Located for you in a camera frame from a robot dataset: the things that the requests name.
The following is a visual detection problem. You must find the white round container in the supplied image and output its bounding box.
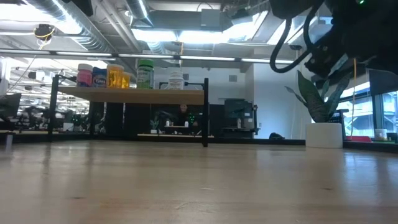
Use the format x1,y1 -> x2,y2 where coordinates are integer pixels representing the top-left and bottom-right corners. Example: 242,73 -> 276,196
374,128 -> 388,141

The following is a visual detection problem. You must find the black ceiling-mounted camera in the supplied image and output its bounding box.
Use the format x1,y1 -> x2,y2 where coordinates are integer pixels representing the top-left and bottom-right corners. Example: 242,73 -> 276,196
33,23 -> 56,41

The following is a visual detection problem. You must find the green succulent plant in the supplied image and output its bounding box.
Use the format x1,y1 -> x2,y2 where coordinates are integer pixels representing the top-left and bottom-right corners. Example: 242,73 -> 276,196
284,70 -> 352,124

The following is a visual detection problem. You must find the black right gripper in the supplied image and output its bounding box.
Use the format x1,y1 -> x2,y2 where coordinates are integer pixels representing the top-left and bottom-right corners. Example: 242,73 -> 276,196
304,40 -> 352,78

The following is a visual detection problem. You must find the white medicine bottle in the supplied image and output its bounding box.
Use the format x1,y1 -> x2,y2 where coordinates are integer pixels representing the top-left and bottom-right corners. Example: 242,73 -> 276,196
167,70 -> 185,90

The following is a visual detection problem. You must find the black equipment rack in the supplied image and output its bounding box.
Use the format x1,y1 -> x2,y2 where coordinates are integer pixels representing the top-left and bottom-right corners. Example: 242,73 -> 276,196
221,98 -> 259,139

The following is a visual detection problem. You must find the blue-capped medicine bottle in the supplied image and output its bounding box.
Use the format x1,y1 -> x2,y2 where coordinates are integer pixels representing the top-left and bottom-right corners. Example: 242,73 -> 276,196
91,66 -> 108,88

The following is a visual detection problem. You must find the orange bottle white cap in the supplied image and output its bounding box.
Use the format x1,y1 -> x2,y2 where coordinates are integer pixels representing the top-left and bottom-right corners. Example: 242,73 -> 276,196
106,63 -> 125,89
121,72 -> 132,90

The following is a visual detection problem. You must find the black metal shelf frame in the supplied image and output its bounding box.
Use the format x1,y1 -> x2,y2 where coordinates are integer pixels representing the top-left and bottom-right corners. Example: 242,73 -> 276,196
48,74 -> 210,147

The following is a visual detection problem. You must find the wooden shelf board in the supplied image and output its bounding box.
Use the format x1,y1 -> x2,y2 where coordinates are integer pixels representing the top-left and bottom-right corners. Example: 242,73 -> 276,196
58,86 -> 205,106

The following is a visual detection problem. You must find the green-capped medicine bottle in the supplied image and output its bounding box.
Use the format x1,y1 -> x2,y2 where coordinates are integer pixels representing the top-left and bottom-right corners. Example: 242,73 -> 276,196
136,58 -> 155,90

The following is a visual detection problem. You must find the long ceiling light bar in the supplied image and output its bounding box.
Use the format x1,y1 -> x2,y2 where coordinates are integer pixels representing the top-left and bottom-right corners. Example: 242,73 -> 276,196
0,49 -> 295,64

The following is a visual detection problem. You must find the person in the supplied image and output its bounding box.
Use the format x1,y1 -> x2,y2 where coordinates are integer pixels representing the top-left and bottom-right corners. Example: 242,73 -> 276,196
169,104 -> 199,128

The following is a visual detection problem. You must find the white plant pot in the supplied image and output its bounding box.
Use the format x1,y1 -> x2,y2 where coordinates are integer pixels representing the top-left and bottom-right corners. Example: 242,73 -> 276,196
305,122 -> 344,149

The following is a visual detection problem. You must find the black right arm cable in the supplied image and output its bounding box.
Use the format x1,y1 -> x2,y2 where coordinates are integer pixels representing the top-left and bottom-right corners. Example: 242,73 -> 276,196
269,0 -> 326,74

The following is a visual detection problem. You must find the red tray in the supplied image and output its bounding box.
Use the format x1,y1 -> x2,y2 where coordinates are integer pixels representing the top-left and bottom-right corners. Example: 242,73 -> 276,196
345,135 -> 373,143

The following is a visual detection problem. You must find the silver ventilation duct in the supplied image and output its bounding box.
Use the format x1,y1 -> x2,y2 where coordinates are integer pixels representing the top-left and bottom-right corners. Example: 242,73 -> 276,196
24,0 -> 116,54

